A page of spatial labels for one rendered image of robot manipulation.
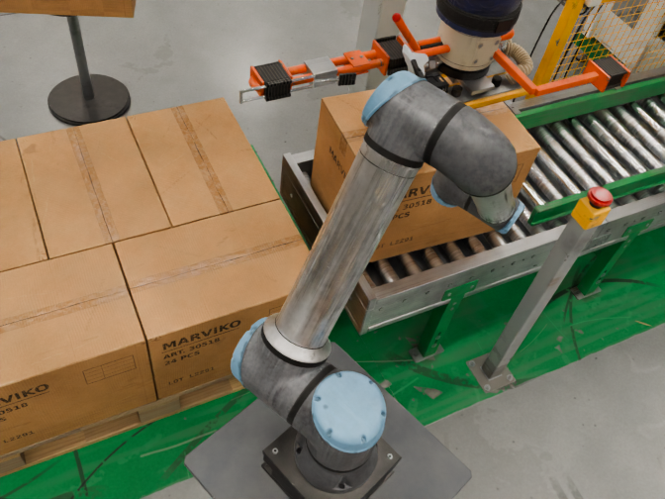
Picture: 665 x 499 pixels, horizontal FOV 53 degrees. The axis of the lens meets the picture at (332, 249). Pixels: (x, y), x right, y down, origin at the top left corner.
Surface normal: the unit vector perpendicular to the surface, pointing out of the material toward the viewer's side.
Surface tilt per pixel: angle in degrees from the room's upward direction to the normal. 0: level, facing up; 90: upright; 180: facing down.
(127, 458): 0
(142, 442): 0
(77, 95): 0
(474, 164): 76
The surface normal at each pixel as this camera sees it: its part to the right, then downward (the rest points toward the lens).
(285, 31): 0.11, -0.62
